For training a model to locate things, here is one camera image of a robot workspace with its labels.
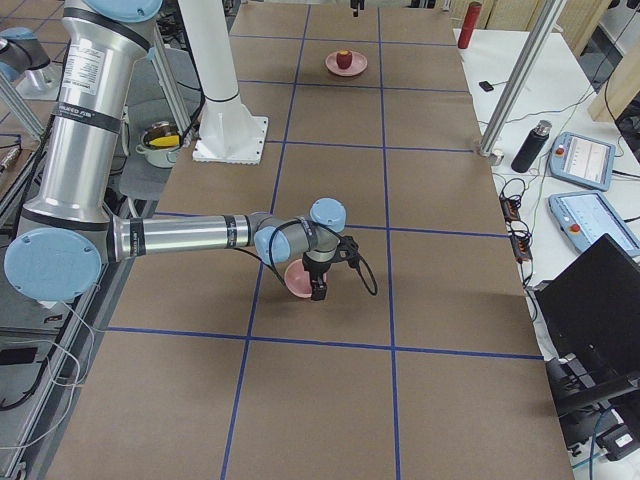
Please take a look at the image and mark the white pot with corn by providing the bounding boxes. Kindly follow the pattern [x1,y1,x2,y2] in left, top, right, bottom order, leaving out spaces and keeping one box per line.
[135,121,181,169]

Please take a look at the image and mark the black water bottle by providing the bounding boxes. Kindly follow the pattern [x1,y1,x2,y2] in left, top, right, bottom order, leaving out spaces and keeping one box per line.
[511,120,552,173]

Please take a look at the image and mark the red cylinder bottle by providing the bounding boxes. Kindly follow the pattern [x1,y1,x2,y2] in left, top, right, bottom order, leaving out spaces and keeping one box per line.
[457,1,482,49]

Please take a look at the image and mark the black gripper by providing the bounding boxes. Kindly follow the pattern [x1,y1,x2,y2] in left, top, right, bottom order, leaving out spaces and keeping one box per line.
[303,250,335,301]

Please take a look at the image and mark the pink bowl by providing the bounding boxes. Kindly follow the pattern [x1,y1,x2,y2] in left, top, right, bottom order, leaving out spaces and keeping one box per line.
[284,258,311,300]

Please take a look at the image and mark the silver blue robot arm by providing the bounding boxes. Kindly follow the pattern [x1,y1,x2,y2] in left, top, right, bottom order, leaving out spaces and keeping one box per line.
[4,1,346,302]

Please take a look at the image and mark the aluminium frame post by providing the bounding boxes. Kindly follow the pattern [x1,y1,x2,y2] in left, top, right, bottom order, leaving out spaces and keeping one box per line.
[477,0,566,157]

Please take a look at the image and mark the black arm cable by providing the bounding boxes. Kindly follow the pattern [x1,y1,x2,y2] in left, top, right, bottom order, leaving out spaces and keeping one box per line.
[249,214,379,297]

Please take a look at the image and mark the far blue teach pendant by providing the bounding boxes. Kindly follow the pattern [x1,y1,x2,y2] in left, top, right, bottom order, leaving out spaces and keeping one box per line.
[548,132,616,191]

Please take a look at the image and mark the pink plate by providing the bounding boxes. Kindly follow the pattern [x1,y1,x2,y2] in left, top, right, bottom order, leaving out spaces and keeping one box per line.
[325,50,368,77]

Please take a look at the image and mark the white camera pedestal column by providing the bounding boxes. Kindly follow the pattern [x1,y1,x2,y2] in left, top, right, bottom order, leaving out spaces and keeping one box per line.
[177,0,269,166]

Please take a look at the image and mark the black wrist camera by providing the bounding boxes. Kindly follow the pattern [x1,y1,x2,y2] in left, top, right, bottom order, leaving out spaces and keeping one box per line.
[335,236,360,269]

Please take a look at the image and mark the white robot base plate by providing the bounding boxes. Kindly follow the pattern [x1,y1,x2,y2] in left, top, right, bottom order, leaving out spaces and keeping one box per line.
[192,113,269,165]

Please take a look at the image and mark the black orange usb hub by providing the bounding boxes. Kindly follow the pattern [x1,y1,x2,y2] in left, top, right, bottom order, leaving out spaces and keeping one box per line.
[499,196,521,222]

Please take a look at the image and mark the near blue teach pendant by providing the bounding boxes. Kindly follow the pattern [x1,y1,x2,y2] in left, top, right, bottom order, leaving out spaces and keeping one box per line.
[548,191,639,257]

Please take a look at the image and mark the red yellow apple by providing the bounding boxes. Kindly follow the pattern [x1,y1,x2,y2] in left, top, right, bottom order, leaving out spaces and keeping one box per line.
[336,50,353,70]

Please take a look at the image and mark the blue teach pendant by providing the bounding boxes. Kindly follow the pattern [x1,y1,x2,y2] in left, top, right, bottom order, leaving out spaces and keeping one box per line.
[548,191,639,257]
[548,132,616,191]

